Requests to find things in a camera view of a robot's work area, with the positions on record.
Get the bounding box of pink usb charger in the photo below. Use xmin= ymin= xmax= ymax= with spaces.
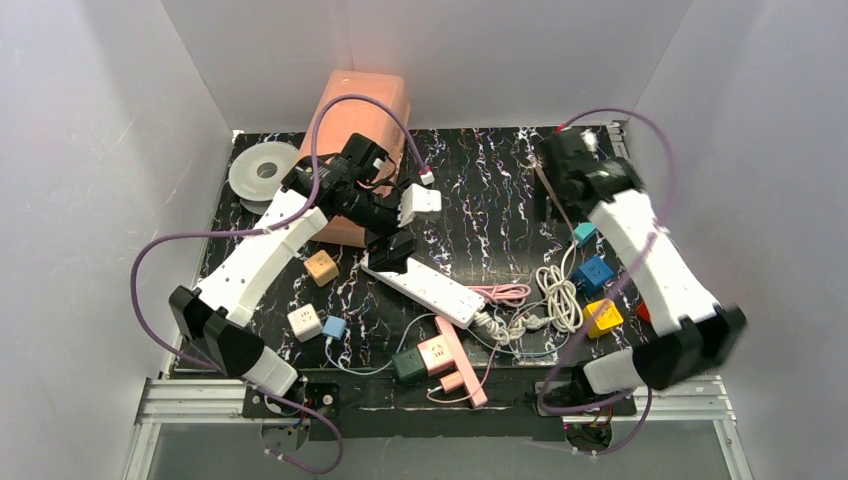
xmin=439 ymin=371 xmax=465 ymax=394

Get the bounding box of grey filament spool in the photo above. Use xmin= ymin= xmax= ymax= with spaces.
xmin=228 ymin=141 xmax=299 ymax=215

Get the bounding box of white power strip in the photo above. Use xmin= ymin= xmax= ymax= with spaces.
xmin=359 ymin=256 xmax=486 ymax=329

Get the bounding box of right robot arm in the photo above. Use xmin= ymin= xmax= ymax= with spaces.
xmin=537 ymin=128 xmax=747 ymax=402

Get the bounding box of blue cube socket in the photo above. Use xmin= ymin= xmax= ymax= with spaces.
xmin=571 ymin=255 xmax=614 ymax=296

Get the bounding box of thin pink cable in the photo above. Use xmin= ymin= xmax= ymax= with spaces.
xmin=425 ymin=344 xmax=498 ymax=405

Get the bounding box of pink cube socket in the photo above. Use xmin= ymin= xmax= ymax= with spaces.
xmin=417 ymin=335 xmax=456 ymax=377

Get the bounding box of dark green cube socket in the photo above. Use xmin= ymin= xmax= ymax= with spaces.
xmin=391 ymin=347 xmax=428 ymax=386

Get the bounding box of white cube socket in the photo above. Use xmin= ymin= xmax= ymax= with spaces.
xmin=287 ymin=303 xmax=323 ymax=342

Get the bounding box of red cube socket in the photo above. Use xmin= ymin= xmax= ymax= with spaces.
xmin=636 ymin=302 xmax=652 ymax=324

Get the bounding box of yellow cube socket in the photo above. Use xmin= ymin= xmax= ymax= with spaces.
xmin=582 ymin=300 xmax=624 ymax=339

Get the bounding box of aluminium frame rail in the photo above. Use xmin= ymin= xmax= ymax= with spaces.
xmin=606 ymin=121 xmax=757 ymax=480

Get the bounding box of white coiled cable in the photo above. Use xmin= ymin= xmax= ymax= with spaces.
xmin=473 ymin=245 xmax=584 ymax=346

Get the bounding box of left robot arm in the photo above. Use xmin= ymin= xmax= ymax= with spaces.
xmin=169 ymin=133 xmax=441 ymax=396

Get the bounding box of pink plastic storage box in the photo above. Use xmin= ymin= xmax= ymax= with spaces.
xmin=298 ymin=69 xmax=412 ymax=248

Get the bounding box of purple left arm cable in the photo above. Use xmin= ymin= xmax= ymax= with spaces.
xmin=129 ymin=93 xmax=435 ymax=476

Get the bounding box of pink coiled cable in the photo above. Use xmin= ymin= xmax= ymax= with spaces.
xmin=466 ymin=282 xmax=533 ymax=309

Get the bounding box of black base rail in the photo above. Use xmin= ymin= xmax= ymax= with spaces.
xmin=241 ymin=365 xmax=637 ymax=444

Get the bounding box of tan cube socket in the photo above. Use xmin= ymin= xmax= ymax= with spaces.
xmin=303 ymin=250 xmax=339 ymax=287

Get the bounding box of teal power strip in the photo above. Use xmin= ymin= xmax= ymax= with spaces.
xmin=572 ymin=222 xmax=597 ymax=248

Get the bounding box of light blue plug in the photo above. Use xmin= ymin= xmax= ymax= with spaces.
xmin=322 ymin=316 xmax=347 ymax=342

